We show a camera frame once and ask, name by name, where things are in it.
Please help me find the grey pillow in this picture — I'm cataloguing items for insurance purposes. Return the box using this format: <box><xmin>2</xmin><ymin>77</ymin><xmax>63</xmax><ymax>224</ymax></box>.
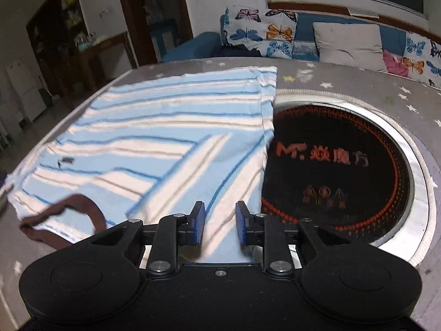
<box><xmin>313</xmin><ymin>22</ymin><xmax>388</xmax><ymax>73</ymax></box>

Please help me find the dark cloth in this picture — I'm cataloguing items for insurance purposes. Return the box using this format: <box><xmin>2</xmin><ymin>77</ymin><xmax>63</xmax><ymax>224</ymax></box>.
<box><xmin>212</xmin><ymin>43</ymin><xmax>262</xmax><ymax>58</ymax></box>

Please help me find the dark wooden display cabinet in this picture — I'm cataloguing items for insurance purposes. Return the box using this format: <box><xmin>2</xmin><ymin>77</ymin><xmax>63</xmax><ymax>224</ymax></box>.
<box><xmin>26</xmin><ymin>0</ymin><xmax>93</xmax><ymax>94</ymax></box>

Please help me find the blue and white striped shirt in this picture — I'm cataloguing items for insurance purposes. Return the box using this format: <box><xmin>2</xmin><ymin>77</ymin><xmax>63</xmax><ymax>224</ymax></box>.
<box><xmin>5</xmin><ymin>65</ymin><xmax>279</xmax><ymax>264</ymax></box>

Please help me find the wooden side table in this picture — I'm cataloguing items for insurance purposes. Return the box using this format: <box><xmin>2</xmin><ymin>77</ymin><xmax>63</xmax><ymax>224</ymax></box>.
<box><xmin>77</xmin><ymin>31</ymin><xmax>138</xmax><ymax>92</ymax></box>

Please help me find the pink cloth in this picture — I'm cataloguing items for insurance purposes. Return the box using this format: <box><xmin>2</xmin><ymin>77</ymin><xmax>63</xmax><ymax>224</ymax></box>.
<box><xmin>382</xmin><ymin>49</ymin><xmax>410</xmax><ymax>76</ymax></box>

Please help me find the butterfly print cushion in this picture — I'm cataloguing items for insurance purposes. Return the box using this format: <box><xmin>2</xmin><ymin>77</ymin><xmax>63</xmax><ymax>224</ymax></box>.
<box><xmin>220</xmin><ymin>6</ymin><xmax>299</xmax><ymax>59</ymax></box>
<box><xmin>401</xmin><ymin>31</ymin><xmax>441</xmax><ymax>88</ymax></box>

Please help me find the wooden door frame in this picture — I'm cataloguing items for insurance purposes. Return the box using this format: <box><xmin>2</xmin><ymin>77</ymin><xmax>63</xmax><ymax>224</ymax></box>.
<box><xmin>114</xmin><ymin>0</ymin><xmax>193</xmax><ymax>69</ymax></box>

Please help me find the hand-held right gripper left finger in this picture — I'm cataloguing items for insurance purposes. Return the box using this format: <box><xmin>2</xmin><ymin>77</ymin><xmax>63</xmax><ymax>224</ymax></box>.
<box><xmin>90</xmin><ymin>201</ymin><xmax>206</xmax><ymax>277</ymax></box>

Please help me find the grey star print tablecloth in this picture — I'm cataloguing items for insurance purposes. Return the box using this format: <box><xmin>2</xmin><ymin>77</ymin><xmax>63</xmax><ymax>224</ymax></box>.
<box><xmin>0</xmin><ymin>57</ymin><xmax>441</xmax><ymax>331</ymax></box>

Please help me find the white appliance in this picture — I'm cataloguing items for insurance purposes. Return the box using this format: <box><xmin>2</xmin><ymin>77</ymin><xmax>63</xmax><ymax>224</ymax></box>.
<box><xmin>5</xmin><ymin>59</ymin><xmax>47</xmax><ymax>123</ymax></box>

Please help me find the blue sofa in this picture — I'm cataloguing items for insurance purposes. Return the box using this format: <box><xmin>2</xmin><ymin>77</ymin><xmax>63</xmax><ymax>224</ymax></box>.
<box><xmin>160</xmin><ymin>10</ymin><xmax>441</xmax><ymax>88</ymax></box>

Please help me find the book on window ledge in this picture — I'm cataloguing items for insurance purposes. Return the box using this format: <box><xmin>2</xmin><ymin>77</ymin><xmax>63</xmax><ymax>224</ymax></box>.
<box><xmin>348</xmin><ymin>6</ymin><xmax>380</xmax><ymax>19</ymax></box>

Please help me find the black round induction cooktop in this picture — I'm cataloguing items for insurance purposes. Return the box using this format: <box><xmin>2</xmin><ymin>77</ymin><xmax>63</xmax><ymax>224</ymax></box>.
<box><xmin>260</xmin><ymin>90</ymin><xmax>438</xmax><ymax>264</ymax></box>

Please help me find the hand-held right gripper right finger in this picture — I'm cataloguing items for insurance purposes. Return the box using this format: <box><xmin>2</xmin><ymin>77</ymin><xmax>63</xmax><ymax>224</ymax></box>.
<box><xmin>235</xmin><ymin>201</ymin><xmax>349</xmax><ymax>278</ymax></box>

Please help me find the blue cabinet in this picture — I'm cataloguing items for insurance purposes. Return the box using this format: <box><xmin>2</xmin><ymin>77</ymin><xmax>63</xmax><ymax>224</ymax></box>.
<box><xmin>150</xmin><ymin>19</ymin><xmax>180</xmax><ymax>54</ymax></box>

